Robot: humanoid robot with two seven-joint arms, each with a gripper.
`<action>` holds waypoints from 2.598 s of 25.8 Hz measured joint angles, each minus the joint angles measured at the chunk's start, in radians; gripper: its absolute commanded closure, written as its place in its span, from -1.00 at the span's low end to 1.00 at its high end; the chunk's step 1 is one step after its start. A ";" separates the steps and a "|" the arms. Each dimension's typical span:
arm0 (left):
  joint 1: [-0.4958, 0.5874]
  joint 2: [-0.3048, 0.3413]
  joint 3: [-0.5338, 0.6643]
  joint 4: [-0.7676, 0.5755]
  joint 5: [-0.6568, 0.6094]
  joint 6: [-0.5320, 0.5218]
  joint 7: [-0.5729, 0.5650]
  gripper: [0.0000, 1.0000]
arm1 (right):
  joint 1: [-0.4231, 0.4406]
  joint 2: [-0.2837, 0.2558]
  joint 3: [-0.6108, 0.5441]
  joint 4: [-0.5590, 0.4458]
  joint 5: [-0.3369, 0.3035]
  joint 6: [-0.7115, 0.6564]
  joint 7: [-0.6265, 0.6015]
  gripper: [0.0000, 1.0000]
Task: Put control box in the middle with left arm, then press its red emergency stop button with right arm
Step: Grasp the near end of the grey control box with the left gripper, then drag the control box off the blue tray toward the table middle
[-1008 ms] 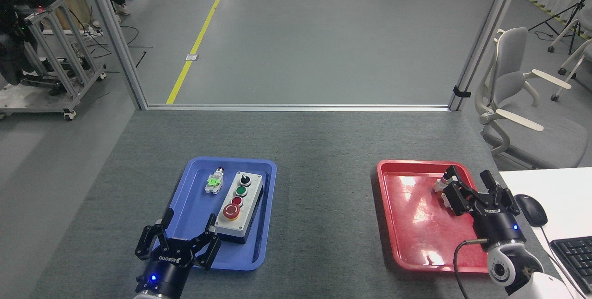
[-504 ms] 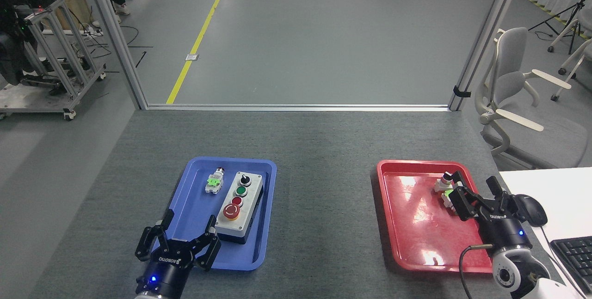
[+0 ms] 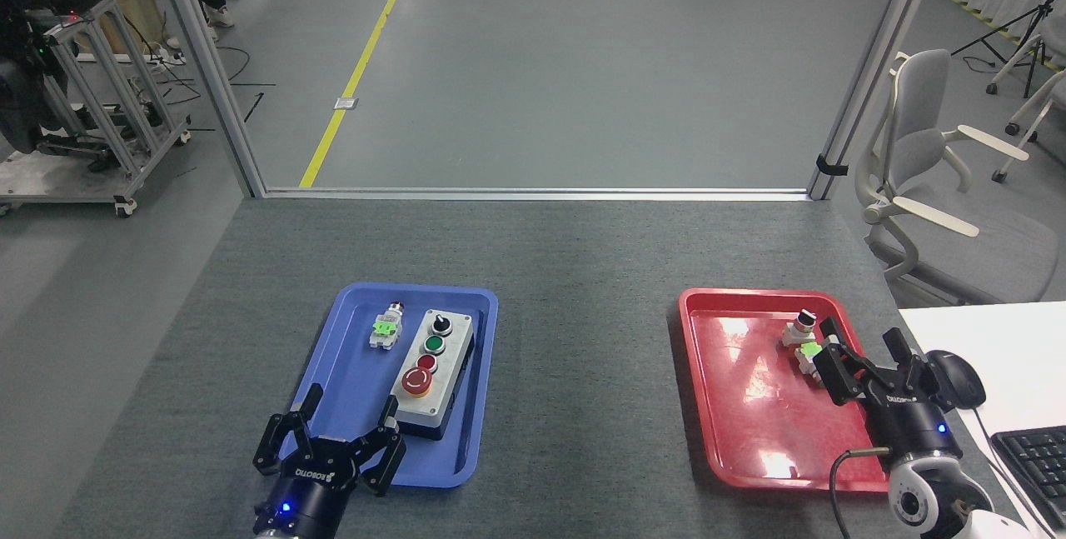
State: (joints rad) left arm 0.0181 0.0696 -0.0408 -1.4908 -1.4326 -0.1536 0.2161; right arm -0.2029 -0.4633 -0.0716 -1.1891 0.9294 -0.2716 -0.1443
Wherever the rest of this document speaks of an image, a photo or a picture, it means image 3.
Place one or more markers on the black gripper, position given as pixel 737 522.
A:
pixel 308 497
pixel 912 422

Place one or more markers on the grey three-button control box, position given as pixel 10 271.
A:
pixel 437 372

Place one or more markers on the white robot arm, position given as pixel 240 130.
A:
pixel 949 497
pixel 266 535

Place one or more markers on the blue plastic tray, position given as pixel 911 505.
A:
pixel 350 381

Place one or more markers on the black computer mouse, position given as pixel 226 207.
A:
pixel 962 381

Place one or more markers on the red plastic tray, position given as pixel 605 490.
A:
pixel 749 406

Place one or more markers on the white desk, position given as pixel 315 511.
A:
pixel 1016 339

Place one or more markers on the black keyboard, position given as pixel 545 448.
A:
pixel 1041 468

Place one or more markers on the grey office chair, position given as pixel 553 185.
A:
pixel 1041 97
pixel 916 139

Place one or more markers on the metal floor socket plate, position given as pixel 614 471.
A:
pixel 346 103

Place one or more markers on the black tripod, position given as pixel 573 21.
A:
pixel 1033 31

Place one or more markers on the black machine on cart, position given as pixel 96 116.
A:
pixel 21 89

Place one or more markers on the green-headed push button switch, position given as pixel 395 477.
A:
pixel 806 358

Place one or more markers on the black selector switch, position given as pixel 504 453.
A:
pixel 799 329

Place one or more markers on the red-headed push button switch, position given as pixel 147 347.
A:
pixel 386 327

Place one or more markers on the black post clip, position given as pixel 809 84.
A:
pixel 831 165

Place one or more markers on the silver aluminium post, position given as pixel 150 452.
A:
pixel 208 64
pixel 874 64

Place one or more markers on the silver aluminium rail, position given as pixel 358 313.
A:
pixel 541 193

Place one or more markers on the aluminium frame cart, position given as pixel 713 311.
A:
pixel 100 106

